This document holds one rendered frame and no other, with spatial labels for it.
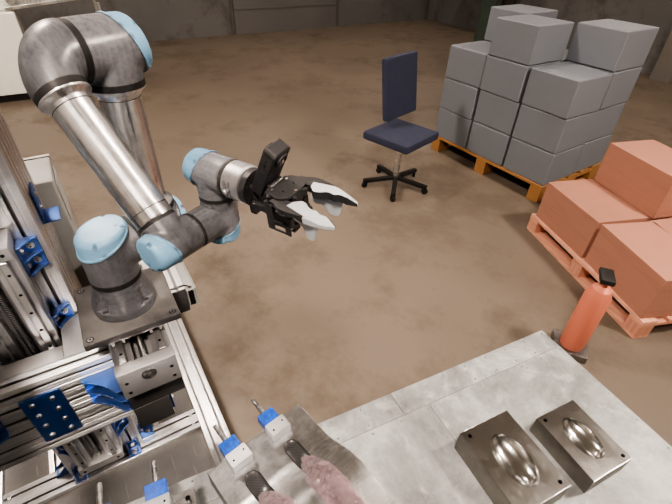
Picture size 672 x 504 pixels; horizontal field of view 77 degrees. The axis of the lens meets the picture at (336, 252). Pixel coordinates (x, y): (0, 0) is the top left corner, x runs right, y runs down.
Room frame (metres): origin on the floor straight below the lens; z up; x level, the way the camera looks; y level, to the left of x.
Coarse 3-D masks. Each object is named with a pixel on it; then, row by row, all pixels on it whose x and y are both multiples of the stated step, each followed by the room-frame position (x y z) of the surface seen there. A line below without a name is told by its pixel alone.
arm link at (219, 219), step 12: (204, 204) 0.72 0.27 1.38; (216, 204) 0.71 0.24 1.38; (228, 204) 0.72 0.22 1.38; (204, 216) 0.69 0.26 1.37; (216, 216) 0.70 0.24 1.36; (228, 216) 0.72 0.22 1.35; (216, 228) 0.69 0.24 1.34; (228, 228) 0.72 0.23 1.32; (216, 240) 0.71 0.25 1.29; (228, 240) 0.72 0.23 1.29
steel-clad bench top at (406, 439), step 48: (528, 336) 0.92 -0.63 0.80; (432, 384) 0.72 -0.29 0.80; (480, 384) 0.73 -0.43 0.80; (528, 384) 0.74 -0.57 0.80; (576, 384) 0.74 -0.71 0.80; (336, 432) 0.57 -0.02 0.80; (384, 432) 0.57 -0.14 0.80; (432, 432) 0.58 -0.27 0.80; (528, 432) 0.59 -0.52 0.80; (624, 432) 0.60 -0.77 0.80; (192, 480) 0.44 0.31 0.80; (384, 480) 0.46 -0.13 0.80; (432, 480) 0.46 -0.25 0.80; (624, 480) 0.48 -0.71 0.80
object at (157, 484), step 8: (152, 464) 0.43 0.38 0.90; (152, 472) 0.41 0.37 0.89; (160, 480) 0.39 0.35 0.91; (144, 488) 0.37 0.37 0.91; (152, 488) 0.37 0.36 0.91; (160, 488) 0.37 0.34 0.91; (168, 488) 0.38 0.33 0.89; (152, 496) 0.36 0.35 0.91; (160, 496) 0.35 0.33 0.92; (168, 496) 0.35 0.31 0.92
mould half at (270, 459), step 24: (264, 432) 0.53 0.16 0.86; (288, 432) 0.53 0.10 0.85; (312, 432) 0.54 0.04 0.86; (264, 456) 0.47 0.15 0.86; (288, 456) 0.48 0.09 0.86; (336, 456) 0.47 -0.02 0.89; (216, 480) 0.42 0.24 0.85; (240, 480) 0.42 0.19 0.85; (288, 480) 0.42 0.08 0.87; (360, 480) 0.41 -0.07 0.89
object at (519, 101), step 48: (480, 48) 4.10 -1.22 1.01; (528, 48) 3.56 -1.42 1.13; (576, 48) 3.72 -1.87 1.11; (624, 48) 3.43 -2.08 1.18; (480, 96) 3.85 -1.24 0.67; (528, 96) 3.47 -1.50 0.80; (576, 96) 3.17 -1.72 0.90; (624, 96) 3.61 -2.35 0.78; (432, 144) 4.21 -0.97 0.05; (480, 144) 3.73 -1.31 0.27; (528, 144) 3.36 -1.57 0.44; (576, 144) 3.33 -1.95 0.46; (528, 192) 3.23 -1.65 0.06
